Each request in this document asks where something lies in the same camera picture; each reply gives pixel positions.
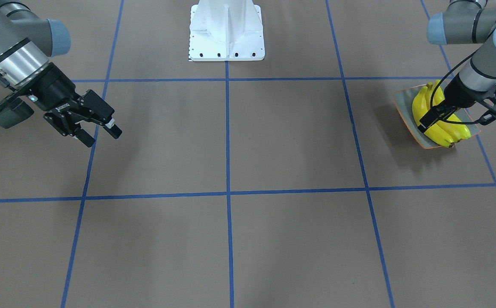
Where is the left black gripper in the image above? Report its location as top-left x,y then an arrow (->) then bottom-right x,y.
417,75 -> 487,133

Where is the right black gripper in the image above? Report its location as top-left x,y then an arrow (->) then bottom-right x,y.
26,62 -> 122,148

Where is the yellow banana dark tip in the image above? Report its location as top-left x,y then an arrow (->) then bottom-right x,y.
425,80 -> 464,142

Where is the bright yellow banana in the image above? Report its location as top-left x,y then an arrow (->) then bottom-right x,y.
433,85 -> 471,142

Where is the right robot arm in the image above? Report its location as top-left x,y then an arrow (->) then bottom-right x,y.
0,0 -> 122,148

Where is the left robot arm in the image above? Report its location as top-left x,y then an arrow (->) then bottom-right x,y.
418,0 -> 496,133

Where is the brown table mat blue grid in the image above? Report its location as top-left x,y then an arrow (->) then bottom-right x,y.
0,0 -> 496,308

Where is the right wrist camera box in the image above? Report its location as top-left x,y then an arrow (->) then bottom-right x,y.
0,98 -> 34,129

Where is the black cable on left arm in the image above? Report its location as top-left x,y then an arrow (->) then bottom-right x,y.
430,0 -> 496,125

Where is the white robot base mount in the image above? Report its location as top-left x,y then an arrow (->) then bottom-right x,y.
188,0 -> 266,61

